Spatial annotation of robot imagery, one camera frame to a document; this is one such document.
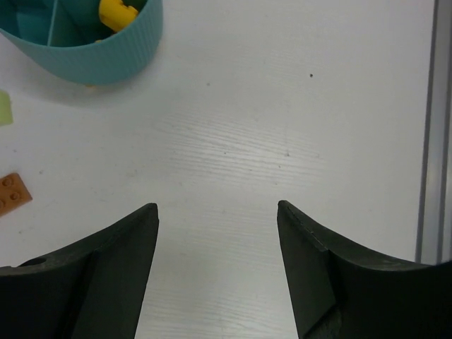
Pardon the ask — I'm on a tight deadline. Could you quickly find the teal round divided container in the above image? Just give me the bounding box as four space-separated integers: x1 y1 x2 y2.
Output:
1 1 163 85

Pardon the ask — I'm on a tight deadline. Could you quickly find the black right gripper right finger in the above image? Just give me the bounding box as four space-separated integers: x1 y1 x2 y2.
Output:
277 201 451 338

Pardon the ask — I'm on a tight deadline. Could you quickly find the brown flat lego plate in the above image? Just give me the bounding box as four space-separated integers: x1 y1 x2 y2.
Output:
0 172 32 216

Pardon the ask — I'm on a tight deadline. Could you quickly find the aluminium rail at right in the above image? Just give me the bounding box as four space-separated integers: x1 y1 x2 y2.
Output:
415 1 451 265

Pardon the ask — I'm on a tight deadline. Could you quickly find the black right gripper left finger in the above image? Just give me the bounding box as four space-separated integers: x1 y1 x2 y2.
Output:
1 203 158 338

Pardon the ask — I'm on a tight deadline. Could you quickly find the light green curved lego brick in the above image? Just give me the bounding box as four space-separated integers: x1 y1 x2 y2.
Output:
0 90 13 126

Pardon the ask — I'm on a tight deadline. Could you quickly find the yellow lego in container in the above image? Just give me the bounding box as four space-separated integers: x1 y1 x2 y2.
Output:
98 0 139 37

